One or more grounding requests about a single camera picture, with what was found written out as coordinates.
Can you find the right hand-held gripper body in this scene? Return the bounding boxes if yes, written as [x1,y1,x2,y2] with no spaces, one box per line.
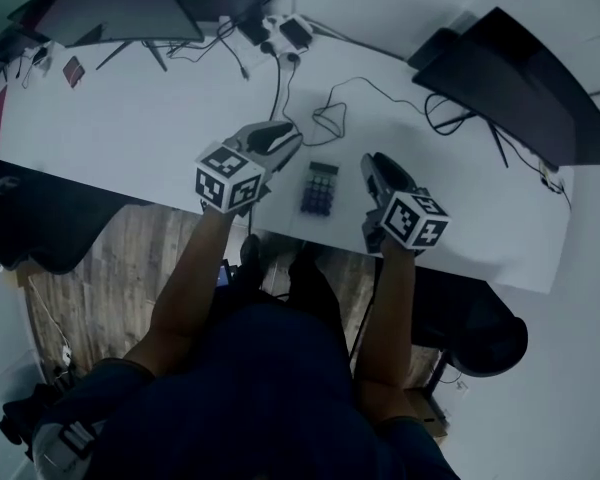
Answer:
[359,151,452,255]

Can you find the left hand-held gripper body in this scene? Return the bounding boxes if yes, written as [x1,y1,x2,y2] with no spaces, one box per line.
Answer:
[194,120,304,214]

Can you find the dark calculator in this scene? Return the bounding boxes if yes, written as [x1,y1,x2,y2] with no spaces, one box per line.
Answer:
[299,160,340,216]

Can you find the person's left forearm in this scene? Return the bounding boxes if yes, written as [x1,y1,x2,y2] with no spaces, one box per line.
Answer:
[123,204,243,375]

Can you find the person's right forearm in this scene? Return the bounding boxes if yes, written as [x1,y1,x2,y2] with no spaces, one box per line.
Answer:
[355,235,417,425]

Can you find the person's black shoe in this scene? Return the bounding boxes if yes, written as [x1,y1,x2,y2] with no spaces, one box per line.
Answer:
[238,233,263,277]

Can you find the person's black trousers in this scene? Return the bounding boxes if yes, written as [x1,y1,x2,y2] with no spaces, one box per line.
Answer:
[214,243,343,329]

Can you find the black office chair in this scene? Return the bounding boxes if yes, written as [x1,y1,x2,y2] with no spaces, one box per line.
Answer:
[410,262,529,378]
[0,159,151,275]

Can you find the white power strip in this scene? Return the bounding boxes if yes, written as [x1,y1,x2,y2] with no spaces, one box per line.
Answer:
[237,13,315,59]

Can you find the black power adapter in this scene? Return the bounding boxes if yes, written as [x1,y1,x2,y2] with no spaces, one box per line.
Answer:
[278,17,313,45]

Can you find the black flat monitor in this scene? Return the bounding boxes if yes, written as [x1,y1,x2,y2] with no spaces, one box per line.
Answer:
[407,6,600,168]

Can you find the dark red notebook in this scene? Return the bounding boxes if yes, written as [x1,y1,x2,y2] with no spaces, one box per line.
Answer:
[61,55,87,89]

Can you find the cardboard box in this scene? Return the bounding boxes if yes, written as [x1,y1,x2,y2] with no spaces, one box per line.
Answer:
[402,386,451,439]

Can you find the black curved monitor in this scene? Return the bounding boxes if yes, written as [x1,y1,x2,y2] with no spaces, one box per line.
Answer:
[7,0,205,49]

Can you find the person's dark blue shirt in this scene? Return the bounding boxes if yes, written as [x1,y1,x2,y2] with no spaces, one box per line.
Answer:
[31,301,461,480]

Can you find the black looped cable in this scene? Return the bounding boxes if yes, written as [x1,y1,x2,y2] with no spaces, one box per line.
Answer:
[301,76,477,148]

